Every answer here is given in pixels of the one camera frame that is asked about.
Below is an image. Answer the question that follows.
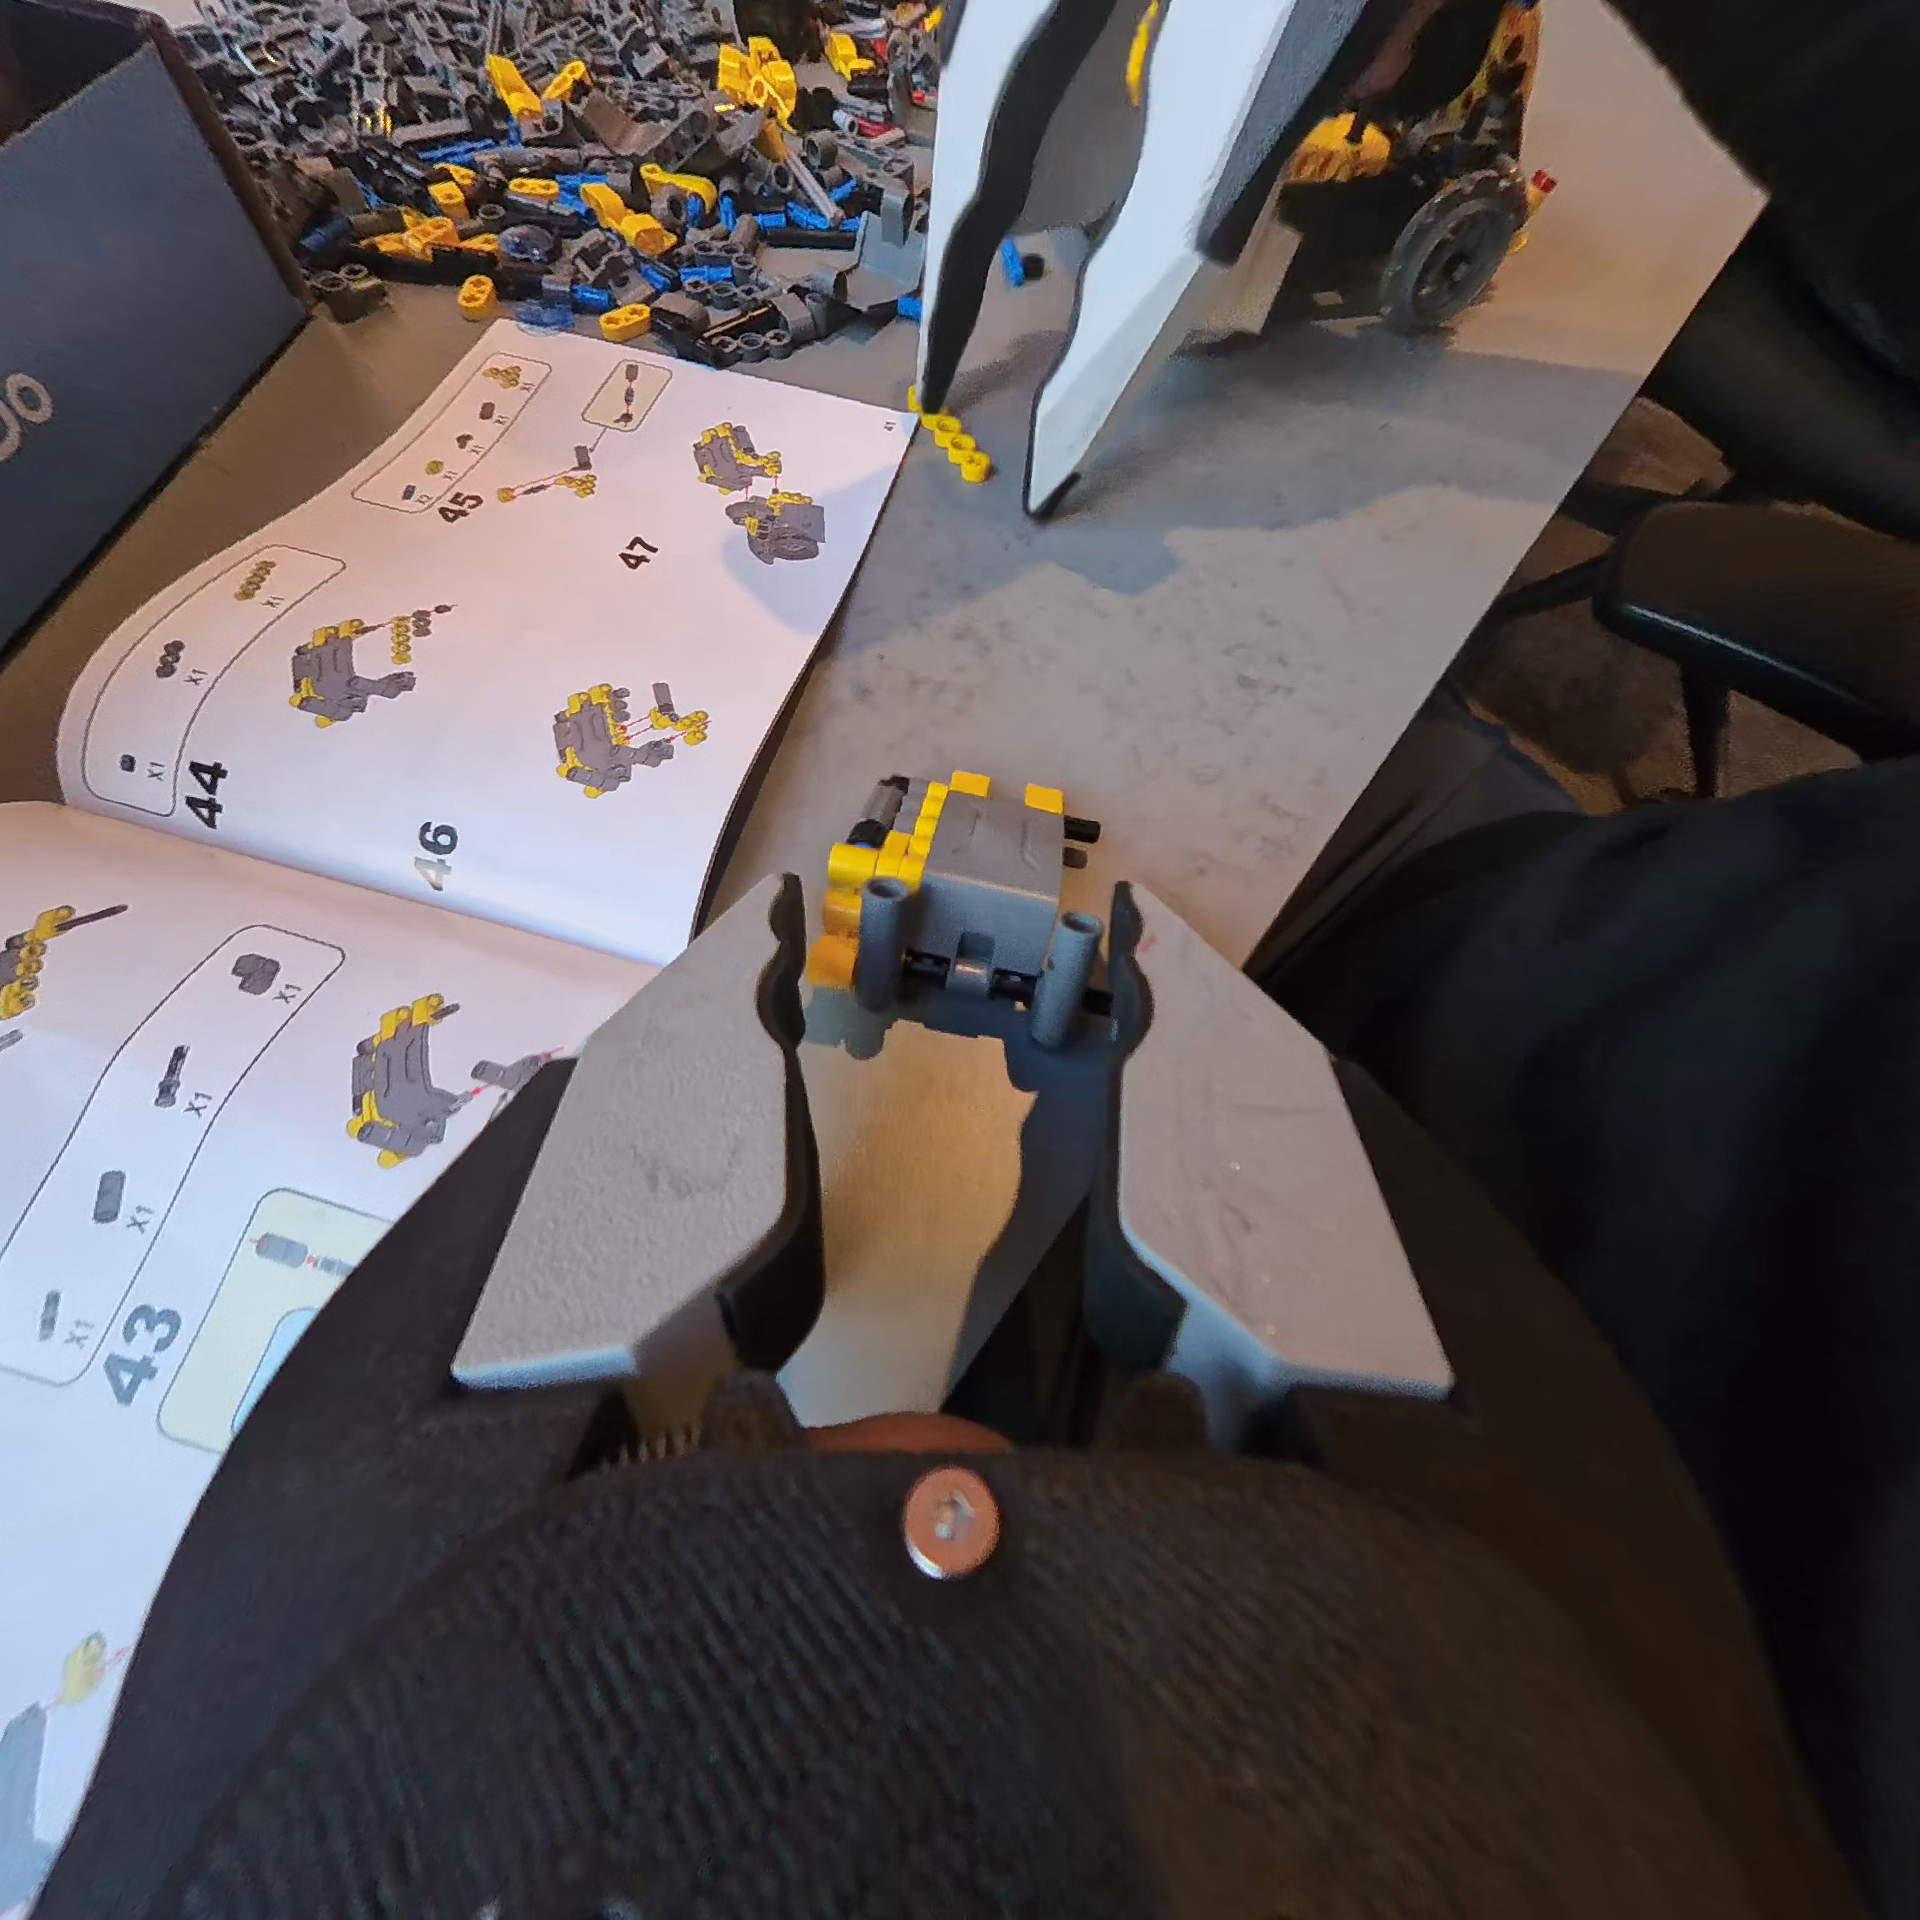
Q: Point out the pile of loose brick pieces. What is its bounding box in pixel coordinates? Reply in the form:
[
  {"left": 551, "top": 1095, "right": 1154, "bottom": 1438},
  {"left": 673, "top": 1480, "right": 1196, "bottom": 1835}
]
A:
[{"left": 195, "top": 0, "right": 1037, "bottom": 369}]

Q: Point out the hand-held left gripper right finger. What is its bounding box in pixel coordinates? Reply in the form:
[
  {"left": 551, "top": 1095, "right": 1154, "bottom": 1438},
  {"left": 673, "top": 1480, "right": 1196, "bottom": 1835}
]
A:
[{"left": 1081, "top": 882, "right": 1456, "bottom": 1455}]

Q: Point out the dark blue cardboard box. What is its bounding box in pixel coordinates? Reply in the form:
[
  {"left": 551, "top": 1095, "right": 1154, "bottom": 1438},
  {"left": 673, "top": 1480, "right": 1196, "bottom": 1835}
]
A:
[{"left": 0, "top": 0, "right": 309, "bottom": 663}]

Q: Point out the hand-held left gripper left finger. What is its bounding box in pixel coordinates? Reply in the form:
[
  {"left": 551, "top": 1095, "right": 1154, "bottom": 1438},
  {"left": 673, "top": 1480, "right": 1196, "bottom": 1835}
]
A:
[{"left": 450, "top": 870, "right": 826, "bottom": 1443}]

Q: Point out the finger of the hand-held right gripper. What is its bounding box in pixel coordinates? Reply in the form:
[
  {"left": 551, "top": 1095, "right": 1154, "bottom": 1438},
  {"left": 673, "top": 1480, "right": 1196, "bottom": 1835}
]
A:
[
  {"left": 1021, "top": 0, "right": 1304, "bottom": 524},
  {"left": 913, "top": 0, "right": 1060, "bottom": 414}
]

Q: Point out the open instruction booklet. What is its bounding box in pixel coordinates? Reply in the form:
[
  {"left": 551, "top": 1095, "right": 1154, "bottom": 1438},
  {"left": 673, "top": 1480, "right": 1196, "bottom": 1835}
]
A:
[{"left": 0, "top": 315, "right": 919, "bottom": 1892}]

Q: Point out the black office chair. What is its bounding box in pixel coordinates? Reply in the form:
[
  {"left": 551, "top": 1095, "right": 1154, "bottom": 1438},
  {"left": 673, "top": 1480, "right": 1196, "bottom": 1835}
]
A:
[{"left": 1475, "top": 496, "right": 1920, "bottom": 803}]

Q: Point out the yellow black brick vehicle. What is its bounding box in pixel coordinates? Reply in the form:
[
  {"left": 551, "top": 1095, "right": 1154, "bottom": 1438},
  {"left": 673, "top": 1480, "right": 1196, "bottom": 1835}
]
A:
[{"left": 1124, "top": 0, "right": 1562, "bottom": 339}]

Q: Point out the grey desk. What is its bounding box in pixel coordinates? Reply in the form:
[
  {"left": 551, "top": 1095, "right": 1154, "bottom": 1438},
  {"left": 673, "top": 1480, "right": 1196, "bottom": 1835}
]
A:
[{"left": 0, "top": 0, "right": 1773, "bottom": 1920}]

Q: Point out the yellow five-hole brick beam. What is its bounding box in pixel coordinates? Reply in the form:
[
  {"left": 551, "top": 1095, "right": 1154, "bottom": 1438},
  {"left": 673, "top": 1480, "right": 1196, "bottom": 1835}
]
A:
[{"left": 905, "top": 388, "right": 994, "bottom": 483}]

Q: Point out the grey sloped brick piece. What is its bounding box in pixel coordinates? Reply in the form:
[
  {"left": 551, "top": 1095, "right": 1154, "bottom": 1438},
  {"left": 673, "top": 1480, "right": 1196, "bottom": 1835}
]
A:
[{"left": 832, "top": 210, "right": 924, "bottom": 324}]

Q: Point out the person's dark clothing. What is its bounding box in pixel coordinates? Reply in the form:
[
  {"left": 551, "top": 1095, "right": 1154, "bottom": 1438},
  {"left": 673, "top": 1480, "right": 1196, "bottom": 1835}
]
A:
[{"left": 1252, "top": 0, "right": 1920, "bottom": 1920}]

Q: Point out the grey yellow brick assembly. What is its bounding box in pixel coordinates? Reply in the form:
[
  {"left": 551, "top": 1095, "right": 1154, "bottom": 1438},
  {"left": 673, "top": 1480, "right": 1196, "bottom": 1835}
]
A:
[{"left": 808, "top": 769, "right": 1111, "bottom": 1053}]

